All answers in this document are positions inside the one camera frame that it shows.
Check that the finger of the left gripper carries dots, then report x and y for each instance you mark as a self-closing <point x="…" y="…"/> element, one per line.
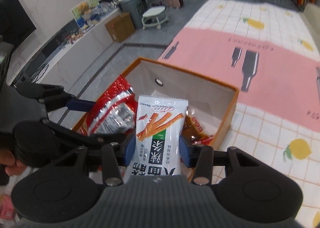
<point x="99" y="140"/>
<point x="80" y="105"/>

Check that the lemon pattern picnic mat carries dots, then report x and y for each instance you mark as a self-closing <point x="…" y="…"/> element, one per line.
<point x="271" y="55"/>

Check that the orange cardboard storage box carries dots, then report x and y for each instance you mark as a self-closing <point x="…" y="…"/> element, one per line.
<point x="212" y="102"/>

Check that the white spicy strip packet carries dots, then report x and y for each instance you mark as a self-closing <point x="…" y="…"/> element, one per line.
<point x="159" y="123"/>

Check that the pink small heater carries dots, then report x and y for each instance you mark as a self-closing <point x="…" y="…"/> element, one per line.
<point x="175" y="3"/>

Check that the white tv console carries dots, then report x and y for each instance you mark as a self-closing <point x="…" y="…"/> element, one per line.
<point x="66" y="67"/>

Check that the black television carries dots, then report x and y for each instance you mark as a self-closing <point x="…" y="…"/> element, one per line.
<point x="16" y="26"/>

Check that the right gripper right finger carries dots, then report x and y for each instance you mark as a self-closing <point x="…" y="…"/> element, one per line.
<point x="199" y="158"/>

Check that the grey trash bin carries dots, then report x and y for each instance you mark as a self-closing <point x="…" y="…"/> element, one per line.
<point x="135" y="8"/>

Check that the person's left hand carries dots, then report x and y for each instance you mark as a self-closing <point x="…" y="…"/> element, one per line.
<point x="12" y="165"/>

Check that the red silver snack bag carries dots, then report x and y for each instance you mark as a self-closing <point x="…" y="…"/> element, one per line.
<point x="114" y="111"/>

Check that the white round rolling stool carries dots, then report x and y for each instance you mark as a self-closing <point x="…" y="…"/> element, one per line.
<point x="154" y="17"/>

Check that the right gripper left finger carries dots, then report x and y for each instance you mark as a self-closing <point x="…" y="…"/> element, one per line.
<point x="117" y="151"/>

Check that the brown cardboard box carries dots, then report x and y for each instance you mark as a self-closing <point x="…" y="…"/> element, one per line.
<point x="120" y="27"/>

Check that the red brown jerky packet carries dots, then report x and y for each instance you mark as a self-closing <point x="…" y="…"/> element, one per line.
<point x="194" y="132"/>

